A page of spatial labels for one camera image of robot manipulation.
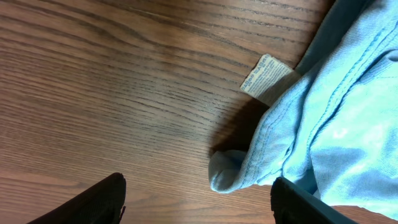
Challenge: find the light blue printed t-shirt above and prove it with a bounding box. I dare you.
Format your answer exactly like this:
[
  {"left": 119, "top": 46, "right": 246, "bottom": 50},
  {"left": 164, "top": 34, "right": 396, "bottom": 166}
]
[{"left": 208, "top": 0, "right": 397, "bottom": 219}]

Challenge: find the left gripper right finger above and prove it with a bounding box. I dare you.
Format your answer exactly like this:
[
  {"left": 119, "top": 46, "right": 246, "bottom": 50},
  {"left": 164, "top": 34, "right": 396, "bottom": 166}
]
[{"left": 271, "top": 177, "right": 356, "bottom": 224}]

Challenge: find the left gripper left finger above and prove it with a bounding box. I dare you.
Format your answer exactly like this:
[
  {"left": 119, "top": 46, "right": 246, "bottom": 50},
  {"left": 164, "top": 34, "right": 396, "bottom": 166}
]
[{"left": 29, "top": 172, "right": 126, "bottom": 224}]

